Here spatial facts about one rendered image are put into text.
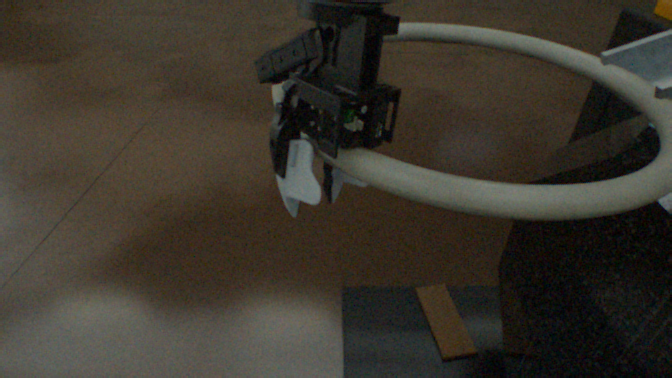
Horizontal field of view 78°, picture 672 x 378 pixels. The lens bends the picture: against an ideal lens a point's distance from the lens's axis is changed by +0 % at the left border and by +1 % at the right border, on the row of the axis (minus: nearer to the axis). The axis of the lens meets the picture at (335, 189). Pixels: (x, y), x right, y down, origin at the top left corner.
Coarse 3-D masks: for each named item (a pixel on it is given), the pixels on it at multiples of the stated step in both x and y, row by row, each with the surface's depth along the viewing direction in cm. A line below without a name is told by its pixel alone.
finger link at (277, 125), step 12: (276, 108) 38; (288, 108) 38; (276, 120) 38; (288, 120) 37; (276, 132) 38; (288, 132) 38; (300, 132) 39; (276, 144) 38; (288, 144) 39; (276, 156) 39; (276, 168) 40
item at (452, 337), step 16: (416, 288) 136; (432, 288) 136; (432, 304) 131; (448, 304) 131; (432, 320) 126; (448, 320) 126; (448, 336) 122; (464, 336) 122; (448, 352) 118; (464, 352) 118
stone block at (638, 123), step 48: (576, 144) 87; (624, 144) 66; (528, 240) 94; (576, 240) 76; (624, 240) 64; (528, 288) 94; (576, 288) 76; (624, 288) 64; (528, 336) 95; (576, 336) 77; (624, 336) 64
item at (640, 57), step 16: (624, 48) 57; (640, 48) 57; (656, 48) 57; (608, 64) 58; (624, 64) 58; (640, 64) 58; (656, 64) 59; (656, 80) 56; (656, 96) 50; (640, 112) 54
